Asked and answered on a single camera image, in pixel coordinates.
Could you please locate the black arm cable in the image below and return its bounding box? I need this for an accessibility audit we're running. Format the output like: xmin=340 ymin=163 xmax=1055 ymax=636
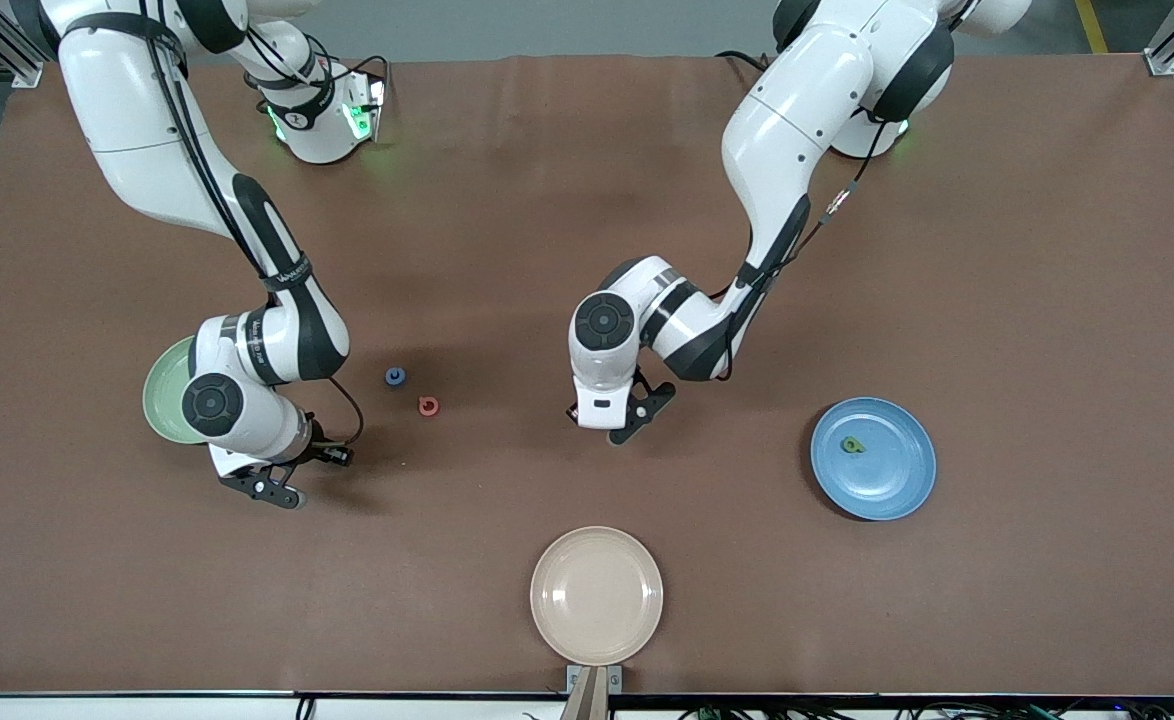
xmin=712 ymin=115 xmax=898 ymax=383
xmin=152 ymin=30 xmax=365 ymax=451

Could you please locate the beige plate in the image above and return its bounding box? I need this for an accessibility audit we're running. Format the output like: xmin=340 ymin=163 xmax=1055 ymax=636
xmin=530 ymin=526 xmax=665 ymax=667

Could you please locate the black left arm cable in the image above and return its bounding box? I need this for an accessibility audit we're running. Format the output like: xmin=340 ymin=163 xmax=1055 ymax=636
xmin=712 ymin=115 xmax=898 ymax=383

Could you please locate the blue plate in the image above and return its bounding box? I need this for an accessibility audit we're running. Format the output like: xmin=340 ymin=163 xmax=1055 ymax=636
xmin=810 ymin=397 xmax=938 ymax=522

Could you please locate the light green plate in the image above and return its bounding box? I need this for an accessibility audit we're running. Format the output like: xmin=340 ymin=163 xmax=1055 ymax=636
xmin=142 ymin=335 xmax=210 ymax=445

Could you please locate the white table edge rail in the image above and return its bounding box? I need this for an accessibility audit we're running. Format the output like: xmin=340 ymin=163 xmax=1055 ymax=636
xmin=0 ymin=690 xmax=1174 ymax=720

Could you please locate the brown table cover sheet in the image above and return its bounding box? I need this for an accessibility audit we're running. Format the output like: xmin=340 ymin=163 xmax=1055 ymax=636
xmin=0 ymin=52 xmax=1174 ymax=698

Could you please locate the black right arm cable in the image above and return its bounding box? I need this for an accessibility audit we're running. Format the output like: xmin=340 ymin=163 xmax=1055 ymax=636
xmin=152 ymin=30 xmax=365 ymax=451

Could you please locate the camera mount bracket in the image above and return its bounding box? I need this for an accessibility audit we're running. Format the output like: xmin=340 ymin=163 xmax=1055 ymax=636
xmin=565 ymin=664 xmax=624 ymax=720

